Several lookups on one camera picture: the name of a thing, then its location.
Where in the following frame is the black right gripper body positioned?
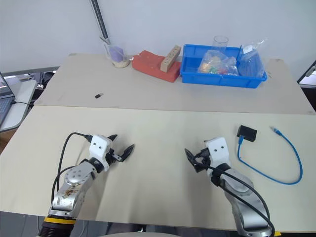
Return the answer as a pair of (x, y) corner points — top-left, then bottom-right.
(196, 147), (212, 173)

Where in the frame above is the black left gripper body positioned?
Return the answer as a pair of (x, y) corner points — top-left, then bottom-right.
(105, 141), (124, 166)

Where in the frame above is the black adapter box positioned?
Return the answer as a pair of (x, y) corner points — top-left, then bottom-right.
(237, 124), (258, 143)

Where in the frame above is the red foam block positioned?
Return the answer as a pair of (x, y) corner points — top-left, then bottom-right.
(131, 50), (182, 83)

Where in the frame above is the blue plastic bin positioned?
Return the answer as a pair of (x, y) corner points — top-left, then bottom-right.
(179, 44), (268, 89)

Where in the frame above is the glass beaker with purple scoop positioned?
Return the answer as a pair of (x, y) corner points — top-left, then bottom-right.
(99, 36), (131, 68)

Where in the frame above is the plastic bag of colourful pieces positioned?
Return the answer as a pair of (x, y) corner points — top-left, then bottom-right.
(197, 49), (239, 76)

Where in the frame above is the wooden block with holes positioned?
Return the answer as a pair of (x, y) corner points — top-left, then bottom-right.
(160, 45), (182, 73)

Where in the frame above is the grey side table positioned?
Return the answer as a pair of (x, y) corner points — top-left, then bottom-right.
(0, 79), (38, 132)

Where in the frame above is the plastic bag of dark parts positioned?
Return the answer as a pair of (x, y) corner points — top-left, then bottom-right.
(237, 38), (269, 78)

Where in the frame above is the grey laptop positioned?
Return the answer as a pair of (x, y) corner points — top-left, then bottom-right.
(0, 71), (16, 127)

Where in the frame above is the clear glass cup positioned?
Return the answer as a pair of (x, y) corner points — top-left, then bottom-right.
(213, 35), (230, 51)

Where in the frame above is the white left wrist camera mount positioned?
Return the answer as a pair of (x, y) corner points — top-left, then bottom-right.
(88, 134), (112, 172)

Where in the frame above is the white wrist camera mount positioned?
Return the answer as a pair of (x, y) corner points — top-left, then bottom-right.
(206, 137), (232, 171)
(88, 134), (112, 172)

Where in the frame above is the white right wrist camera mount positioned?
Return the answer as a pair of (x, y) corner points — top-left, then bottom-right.
(206, 137), (232, 171)

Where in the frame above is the blue Ethernet cable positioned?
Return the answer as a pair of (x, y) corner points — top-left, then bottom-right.
(237, 125), (304, 186)

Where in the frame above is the black laptop power cable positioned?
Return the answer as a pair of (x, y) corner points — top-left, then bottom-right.
(11, 98), (33, 107)

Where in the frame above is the grey flexible metal hose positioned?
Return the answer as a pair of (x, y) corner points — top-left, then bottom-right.
(89, 0), (111, 44)

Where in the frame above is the dark monitor with white frame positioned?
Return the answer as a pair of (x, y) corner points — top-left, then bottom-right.
(297, 59), (316, 87)

